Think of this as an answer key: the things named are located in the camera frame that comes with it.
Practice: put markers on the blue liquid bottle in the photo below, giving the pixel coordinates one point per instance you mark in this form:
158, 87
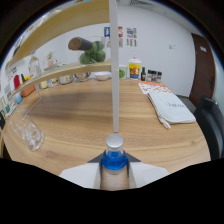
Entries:
114, 160

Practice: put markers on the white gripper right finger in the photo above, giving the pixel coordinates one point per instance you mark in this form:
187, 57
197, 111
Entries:
146, 173

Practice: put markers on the white vase with flowers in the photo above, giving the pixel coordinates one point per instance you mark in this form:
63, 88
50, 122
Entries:
50, 60

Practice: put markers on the small spice jar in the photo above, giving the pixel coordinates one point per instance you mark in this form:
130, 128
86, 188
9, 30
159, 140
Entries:
149, 76
154, 76
159, 76

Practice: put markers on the orange white paper mat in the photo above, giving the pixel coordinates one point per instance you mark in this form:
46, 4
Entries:
153, 87

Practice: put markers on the two-tier wooden shelf rack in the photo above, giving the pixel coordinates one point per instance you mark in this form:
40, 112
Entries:
114, 83

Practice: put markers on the clear glass with ice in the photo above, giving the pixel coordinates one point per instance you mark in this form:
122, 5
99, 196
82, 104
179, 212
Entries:
31, 135

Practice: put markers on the brown door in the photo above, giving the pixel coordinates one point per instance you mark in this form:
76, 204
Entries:
203, 70

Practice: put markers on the glass jar of limes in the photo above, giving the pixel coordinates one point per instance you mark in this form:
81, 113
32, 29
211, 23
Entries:
95, 53

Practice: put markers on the multicolour wall poster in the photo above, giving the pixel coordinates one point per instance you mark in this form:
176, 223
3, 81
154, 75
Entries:
131, 32

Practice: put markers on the dark sauce bottle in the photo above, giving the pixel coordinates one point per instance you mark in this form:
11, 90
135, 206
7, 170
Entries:
143, 75

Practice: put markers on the yellow red tub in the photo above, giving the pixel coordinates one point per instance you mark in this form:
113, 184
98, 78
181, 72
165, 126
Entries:
135, 69

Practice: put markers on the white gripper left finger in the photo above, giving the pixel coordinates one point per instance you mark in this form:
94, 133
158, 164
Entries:
81, 175

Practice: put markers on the white cup green contents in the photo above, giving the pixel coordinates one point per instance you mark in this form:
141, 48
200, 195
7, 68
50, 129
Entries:
123, 72

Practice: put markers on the blue wall poster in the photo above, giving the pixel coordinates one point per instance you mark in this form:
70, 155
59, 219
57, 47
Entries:
106, 32

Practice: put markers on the black office chair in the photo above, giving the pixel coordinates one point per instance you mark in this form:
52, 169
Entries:
211, 130

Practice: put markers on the red wall poster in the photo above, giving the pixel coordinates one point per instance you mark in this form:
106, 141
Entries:
120, 31

